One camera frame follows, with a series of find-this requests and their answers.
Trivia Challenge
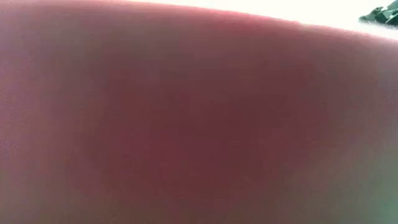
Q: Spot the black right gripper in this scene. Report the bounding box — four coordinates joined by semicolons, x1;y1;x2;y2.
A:
358;0;398;27

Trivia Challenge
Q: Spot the pink round plate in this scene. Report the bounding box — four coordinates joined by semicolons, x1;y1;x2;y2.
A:
0;0;398;224

